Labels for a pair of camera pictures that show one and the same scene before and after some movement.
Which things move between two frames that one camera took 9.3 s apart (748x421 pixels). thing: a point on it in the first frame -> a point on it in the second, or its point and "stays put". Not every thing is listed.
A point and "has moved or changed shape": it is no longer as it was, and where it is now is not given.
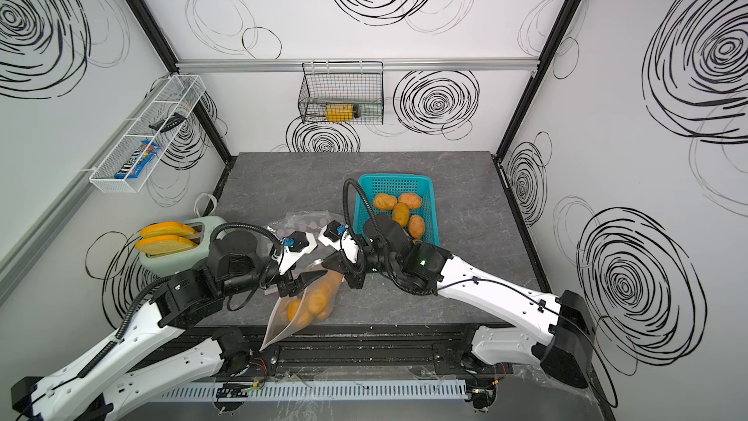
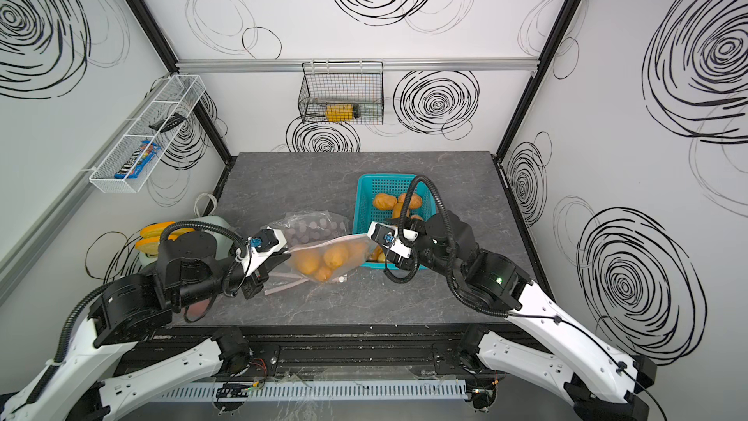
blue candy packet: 146,158 stays put
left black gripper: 290,282 -> 259,282
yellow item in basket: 339,112 stays put
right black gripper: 356,275 -> 421,224
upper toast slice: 167,228 stays put
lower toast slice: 163,245 stays put
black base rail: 355,351 stays put
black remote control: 174,120 stays put
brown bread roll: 412,200 stays put
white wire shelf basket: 130,162 stays put
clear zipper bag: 308,306 has moved or changed shape
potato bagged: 317,301 has moved or changed shape
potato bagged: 292,308 -> 307,262
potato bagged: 385,202 stays put
